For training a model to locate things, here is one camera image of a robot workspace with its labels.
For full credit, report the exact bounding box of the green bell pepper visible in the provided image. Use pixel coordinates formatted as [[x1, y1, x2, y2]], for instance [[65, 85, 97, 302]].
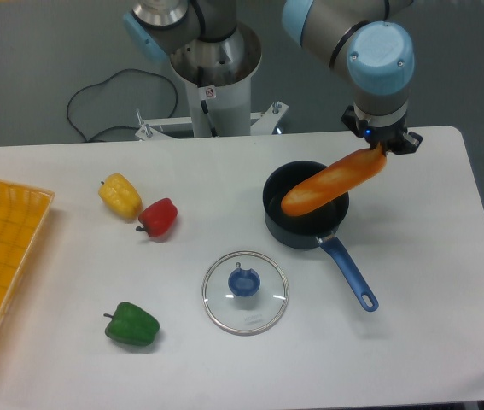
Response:
[[103, 302, 160, 347]]

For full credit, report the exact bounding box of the black cable on floor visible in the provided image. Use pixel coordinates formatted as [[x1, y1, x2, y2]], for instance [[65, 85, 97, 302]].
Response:
[[66, 67, 179, 143]]

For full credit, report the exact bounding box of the dark pot with blue handle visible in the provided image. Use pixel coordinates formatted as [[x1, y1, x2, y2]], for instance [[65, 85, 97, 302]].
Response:
[[262, 161, 379, 312]]

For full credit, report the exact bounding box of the red bell pepper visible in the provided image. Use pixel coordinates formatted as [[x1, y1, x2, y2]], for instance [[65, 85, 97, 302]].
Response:
[[136, 198, 178, 237]]

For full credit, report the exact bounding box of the yellow bell pepper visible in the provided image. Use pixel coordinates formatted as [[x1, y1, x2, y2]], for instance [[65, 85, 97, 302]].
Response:
[[98, 173, 143, 220]]

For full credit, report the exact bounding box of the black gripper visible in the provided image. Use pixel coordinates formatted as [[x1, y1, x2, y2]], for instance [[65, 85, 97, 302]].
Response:
[[341, 105, 423, 155]]

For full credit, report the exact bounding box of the long orange baguette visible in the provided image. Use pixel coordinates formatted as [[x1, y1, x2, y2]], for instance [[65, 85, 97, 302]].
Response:
[[281, 144, 387, 217]]

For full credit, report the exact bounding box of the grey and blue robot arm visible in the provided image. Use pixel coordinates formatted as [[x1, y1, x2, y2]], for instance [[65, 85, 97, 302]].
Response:
[[123, 1, 422, 155]]

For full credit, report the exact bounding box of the glass lid with blue knob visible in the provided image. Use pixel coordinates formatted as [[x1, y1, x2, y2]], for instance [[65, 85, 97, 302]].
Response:
[[201, 250, 289, 337]]

